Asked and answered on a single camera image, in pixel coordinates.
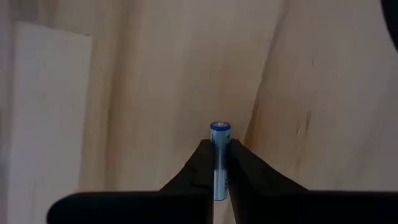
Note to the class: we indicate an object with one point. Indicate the blue and silver battery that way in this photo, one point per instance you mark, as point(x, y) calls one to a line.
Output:
point(220, 133)

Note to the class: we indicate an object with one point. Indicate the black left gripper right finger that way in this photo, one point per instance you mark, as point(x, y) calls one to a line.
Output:
point(255, 186)

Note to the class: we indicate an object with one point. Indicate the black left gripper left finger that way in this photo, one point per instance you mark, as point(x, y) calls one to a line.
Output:
point(192, 186)

